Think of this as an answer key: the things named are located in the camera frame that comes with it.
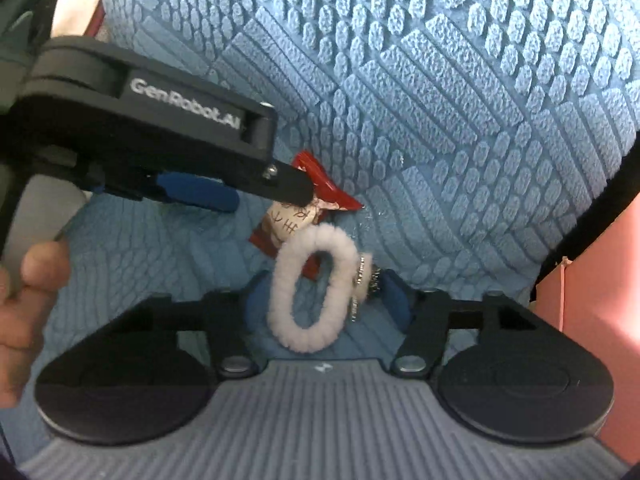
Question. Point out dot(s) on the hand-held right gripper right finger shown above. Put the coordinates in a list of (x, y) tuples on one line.
[(396, 300)]

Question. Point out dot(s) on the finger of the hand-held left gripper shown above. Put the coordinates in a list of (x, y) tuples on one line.
[(287, 184), (200, 194)]

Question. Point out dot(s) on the blue textured chair cushion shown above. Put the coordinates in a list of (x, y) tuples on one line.
[(425, 85)]

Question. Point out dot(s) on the pink cardboard box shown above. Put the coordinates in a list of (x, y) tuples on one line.
[(595, 285)]

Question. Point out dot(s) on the person's left hand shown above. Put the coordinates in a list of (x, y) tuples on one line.
[(30, 310)]

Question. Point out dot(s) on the black chair frame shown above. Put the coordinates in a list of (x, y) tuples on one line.
[(585, 220)]

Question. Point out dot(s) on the shiny red snack packet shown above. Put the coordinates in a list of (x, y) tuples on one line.
[(325, 187)]

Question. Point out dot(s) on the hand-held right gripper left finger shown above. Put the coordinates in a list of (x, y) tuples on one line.
[(255, 292)]

